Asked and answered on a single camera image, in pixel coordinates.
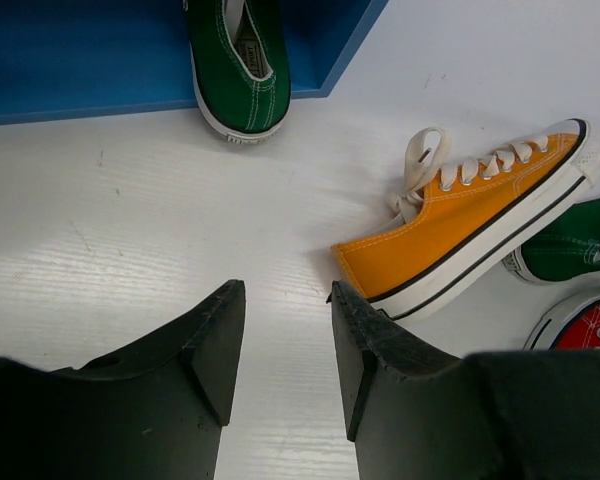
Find blue yellow shoe shelf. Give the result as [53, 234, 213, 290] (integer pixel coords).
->
[0, 1, 385, 125]

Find green sneaker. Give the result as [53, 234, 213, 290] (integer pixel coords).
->
[182, 0, 292, 144]
[502, 197, 600, 284]

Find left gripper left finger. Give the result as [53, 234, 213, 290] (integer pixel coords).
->
[0, 280, 246, 479]

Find red sneaker centre right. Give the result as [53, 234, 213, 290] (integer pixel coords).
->
[524, 287, 600, 350]

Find orange sneaker on side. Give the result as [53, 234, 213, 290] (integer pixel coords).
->
[332, 118, 600, 322]

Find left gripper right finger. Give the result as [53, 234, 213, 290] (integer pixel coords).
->
[330, 282, 600, 479]

